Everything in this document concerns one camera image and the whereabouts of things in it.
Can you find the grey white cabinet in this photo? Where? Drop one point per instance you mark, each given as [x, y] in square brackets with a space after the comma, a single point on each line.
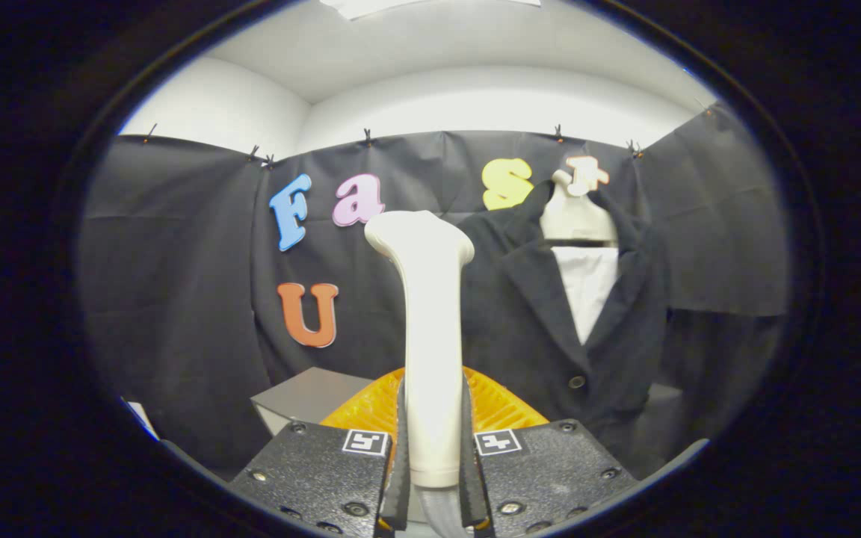
[311, 396]

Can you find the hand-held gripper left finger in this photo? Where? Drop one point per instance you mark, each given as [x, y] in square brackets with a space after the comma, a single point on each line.
[311, 478]

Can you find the white mannequin torso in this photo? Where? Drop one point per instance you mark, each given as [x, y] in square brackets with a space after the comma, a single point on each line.
[587, 291]

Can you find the black backdrop cloth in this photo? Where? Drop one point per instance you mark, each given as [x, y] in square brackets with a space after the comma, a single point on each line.
[176, 299]

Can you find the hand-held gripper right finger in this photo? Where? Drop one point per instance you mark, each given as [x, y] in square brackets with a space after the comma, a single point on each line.
[550, 471]

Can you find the row of black cloth clips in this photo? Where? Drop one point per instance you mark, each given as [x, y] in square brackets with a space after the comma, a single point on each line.
[367, 137]

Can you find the ceiling light panel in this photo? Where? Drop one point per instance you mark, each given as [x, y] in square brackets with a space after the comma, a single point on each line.
[400, 6]

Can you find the black suit jacket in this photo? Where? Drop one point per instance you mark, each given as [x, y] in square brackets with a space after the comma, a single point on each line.
[520, 314]

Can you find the white garment steamer head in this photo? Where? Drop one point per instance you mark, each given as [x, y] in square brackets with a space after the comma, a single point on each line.
[434, 336]

